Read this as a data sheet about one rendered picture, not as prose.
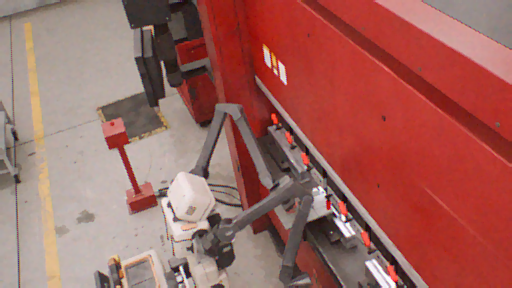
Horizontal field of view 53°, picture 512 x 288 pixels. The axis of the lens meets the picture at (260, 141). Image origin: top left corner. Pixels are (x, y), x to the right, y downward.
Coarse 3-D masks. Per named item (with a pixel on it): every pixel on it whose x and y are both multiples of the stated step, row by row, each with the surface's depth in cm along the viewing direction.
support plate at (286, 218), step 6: (318, 192) 274; (276, 210) 268; (282, 210) 268; (312, 210) 265; (318, 210) 264; (324, 210) 264; (330, 210) 263; (282, 216) 264; (288, 216) 264; (294, 216) 263; (312, 216) 261; (282, 222) 261; (288, 222) 260; (306, 222) 260; (288, 228) 257
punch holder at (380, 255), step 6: (372, 228) 213; (372, 234) 214; (372, 240) 216; (378, 240) 210; (372, 246) 218; (378, 246) 212; (384, 246) 206; (378, 252) 214; (384, 252) 208; (390, 252) 202; (378, 258) 216; (384, 258) 210; (390, 258) 204; (378, 264) 218; (384, 264) 211; (390, 264) 206; (396, 264) 208; (384, 270) 214; (396, 270) 211
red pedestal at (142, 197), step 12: (120, 120) 394; (108, 132) 383; (120, 132) 381; (108, 144) 383; (120, 144) 386; (120, 156) 401; (132, 168) 414; (132, 180) 417; (132, 192) 429; (144, 192) 428; (132, 204) 423; (144, 204) 427; (156, 204) 430
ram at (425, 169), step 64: (256, 0) 261; (256, 64) 302; (320, 64) 207; (384, 64) 160; (320, 128) 233; (384, 128) 172; (448, 128) 136; (384, 192) 189; (448, 192) 147; (448, 256) 159
